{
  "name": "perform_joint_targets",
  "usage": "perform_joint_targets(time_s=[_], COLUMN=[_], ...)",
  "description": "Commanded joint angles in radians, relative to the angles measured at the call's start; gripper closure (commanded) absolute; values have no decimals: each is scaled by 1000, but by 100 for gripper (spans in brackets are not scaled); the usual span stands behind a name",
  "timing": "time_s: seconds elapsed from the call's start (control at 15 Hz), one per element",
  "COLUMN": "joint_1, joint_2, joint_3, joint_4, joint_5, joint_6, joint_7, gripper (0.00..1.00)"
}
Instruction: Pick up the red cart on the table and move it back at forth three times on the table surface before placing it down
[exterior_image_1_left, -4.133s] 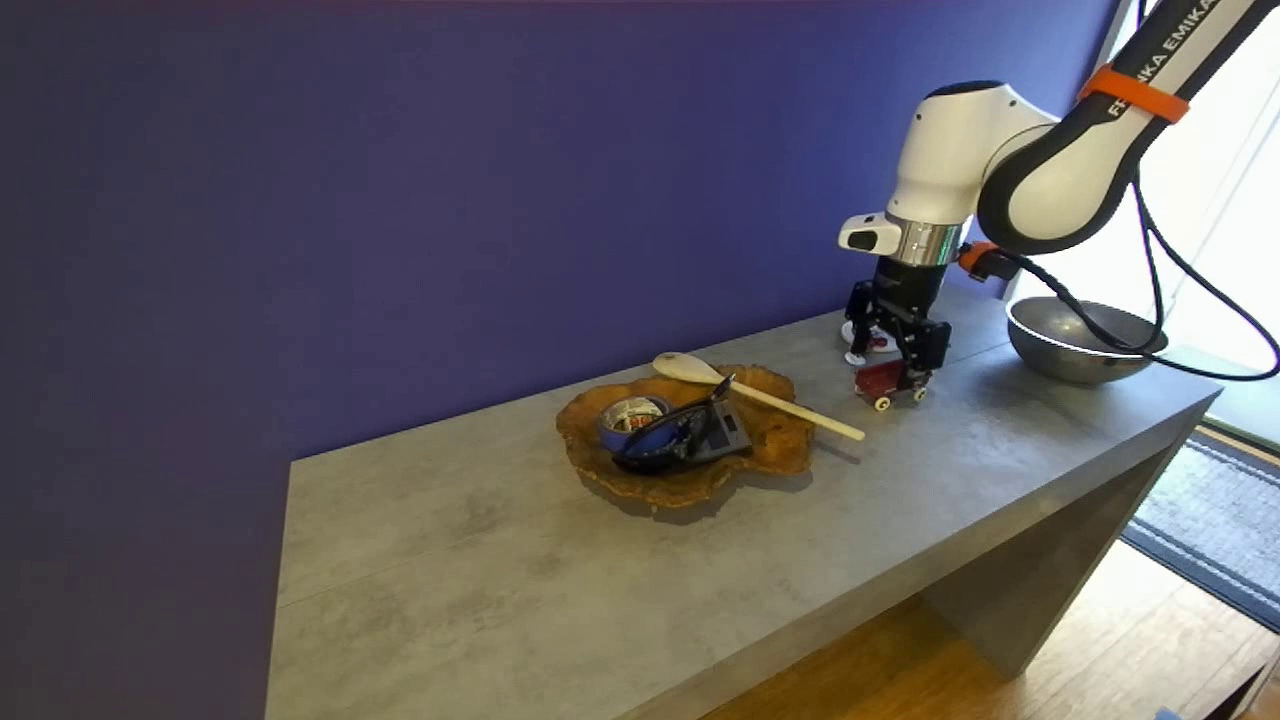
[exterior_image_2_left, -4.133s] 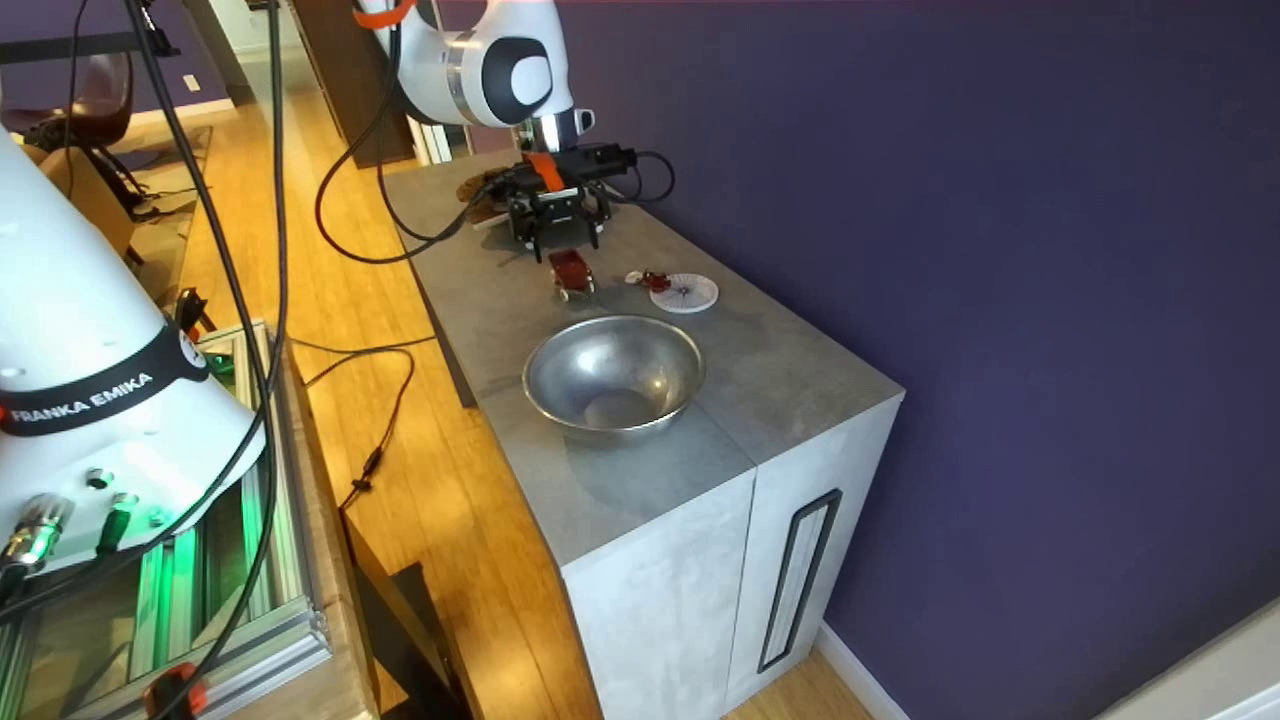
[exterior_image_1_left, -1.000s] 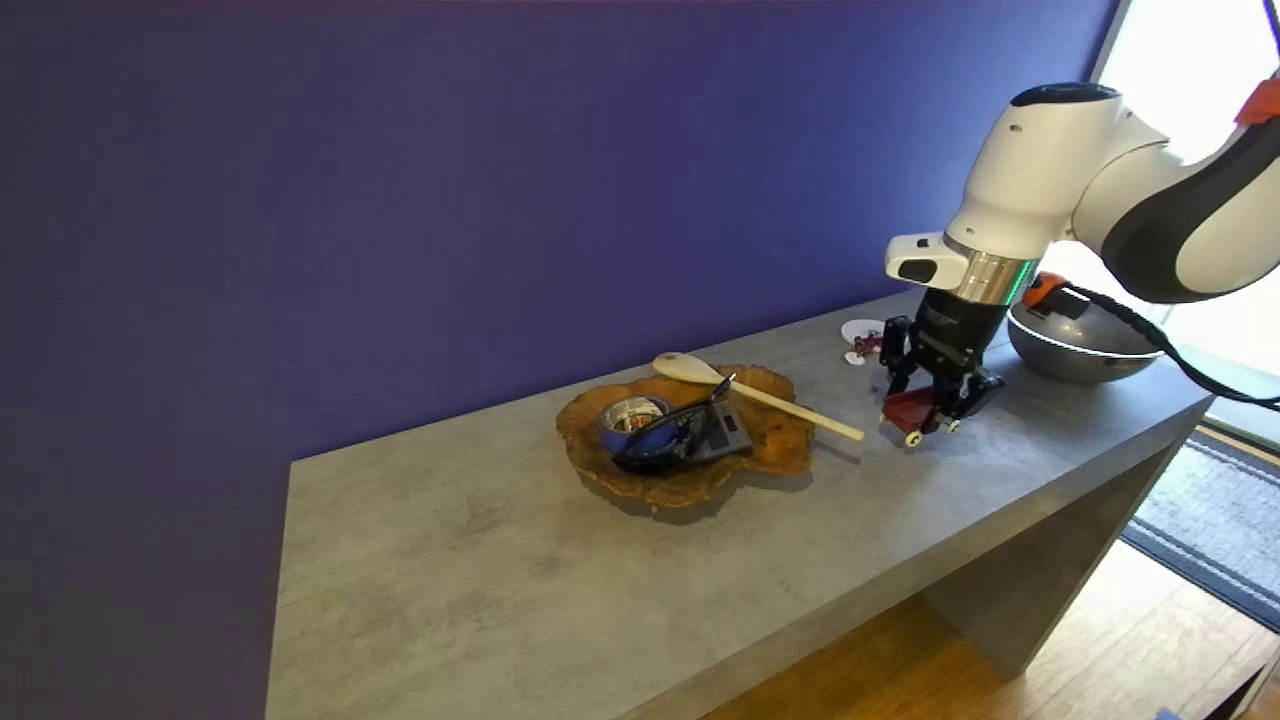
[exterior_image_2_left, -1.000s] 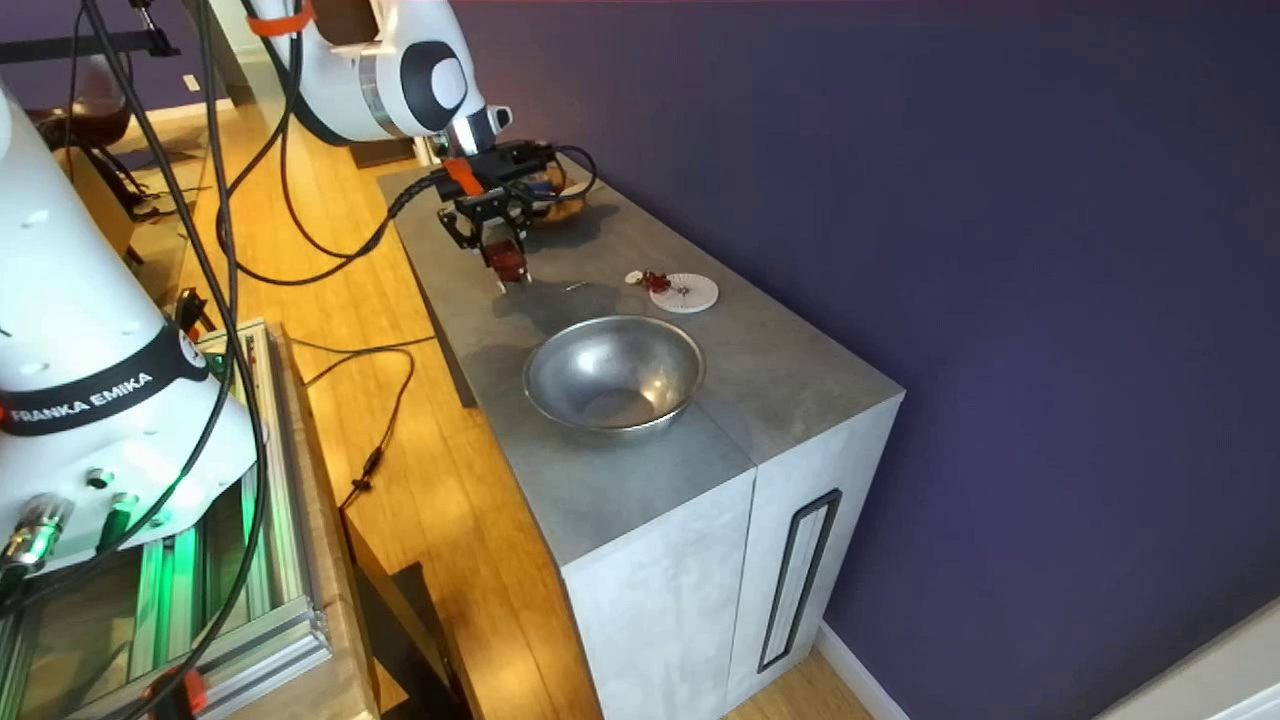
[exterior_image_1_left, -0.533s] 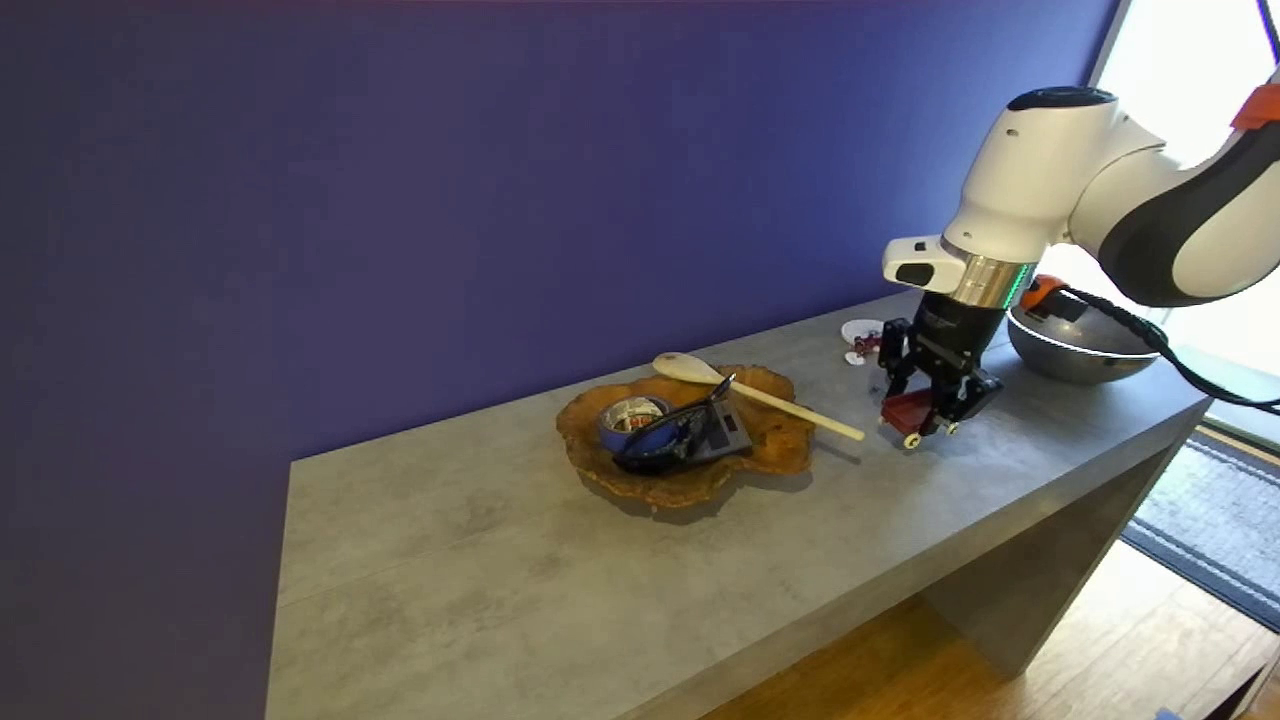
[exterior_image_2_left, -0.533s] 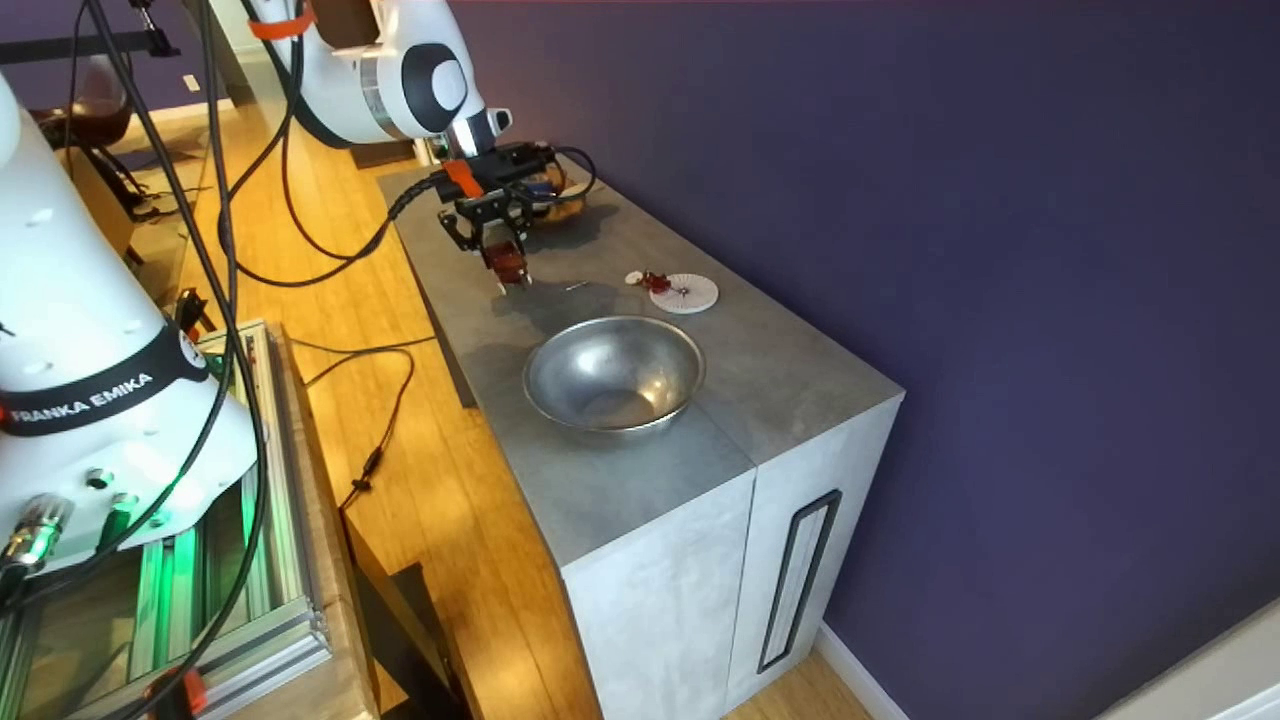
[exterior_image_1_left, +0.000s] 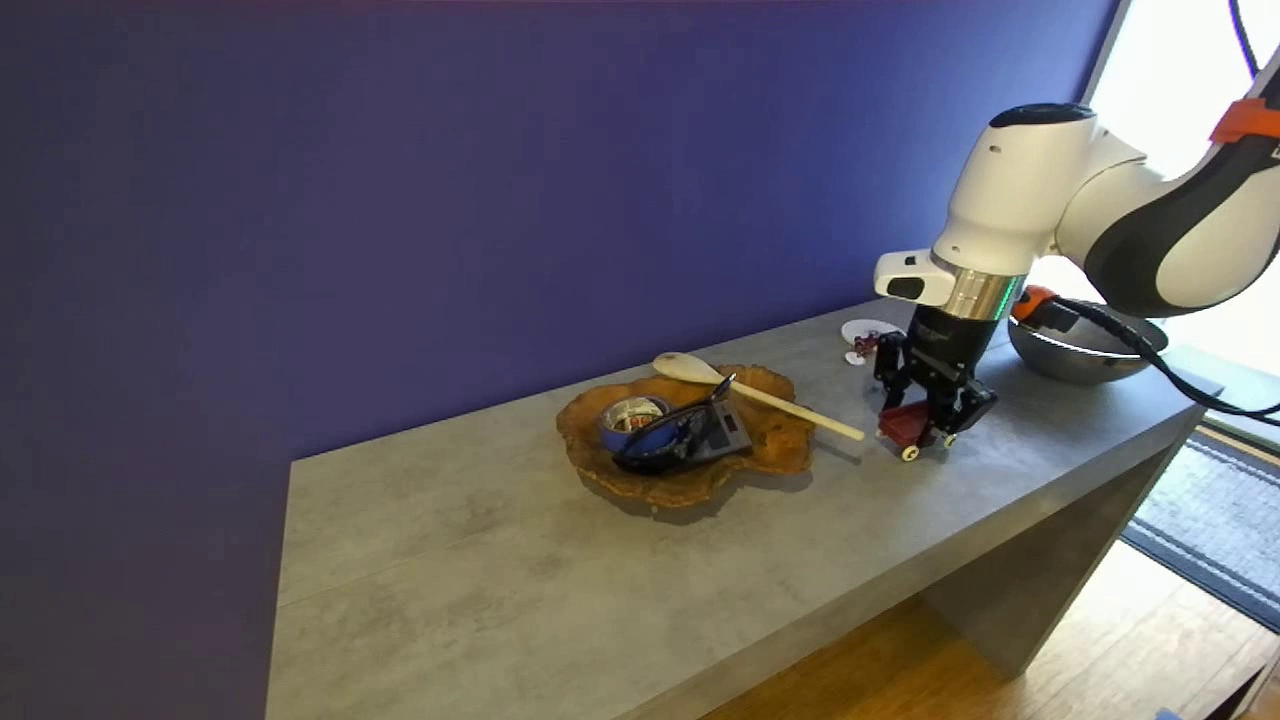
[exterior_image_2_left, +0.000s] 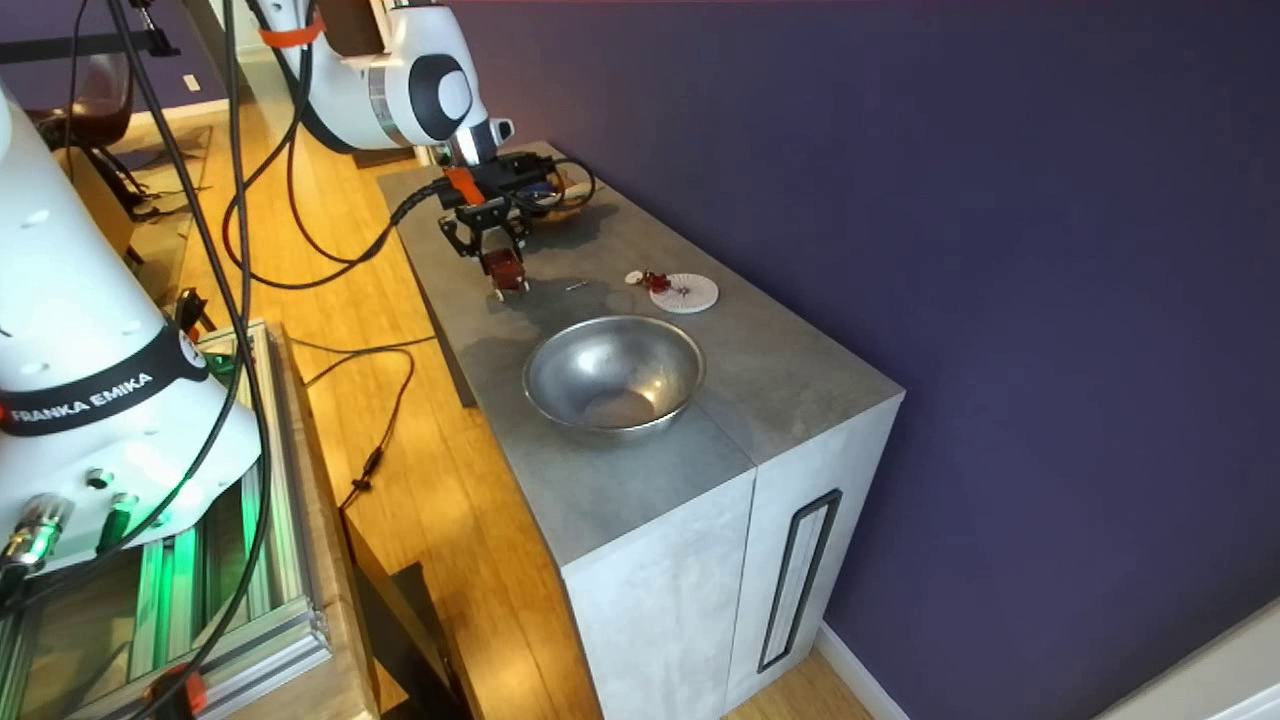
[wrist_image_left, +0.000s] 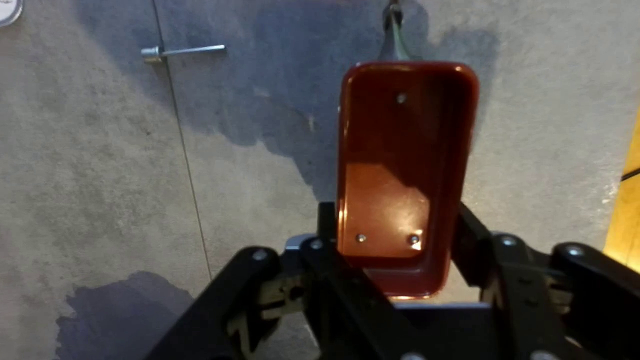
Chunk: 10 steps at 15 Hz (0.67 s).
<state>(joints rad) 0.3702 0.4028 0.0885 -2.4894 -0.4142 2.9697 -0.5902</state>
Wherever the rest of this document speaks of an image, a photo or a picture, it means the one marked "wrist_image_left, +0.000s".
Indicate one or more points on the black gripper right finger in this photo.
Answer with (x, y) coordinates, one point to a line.
(567, 300)

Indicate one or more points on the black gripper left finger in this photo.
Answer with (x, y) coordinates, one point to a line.
(312, 306)

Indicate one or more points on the red toy cart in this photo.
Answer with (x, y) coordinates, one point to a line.
(401, 166)

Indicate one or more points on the small white plate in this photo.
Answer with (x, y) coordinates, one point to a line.
(7, 10)

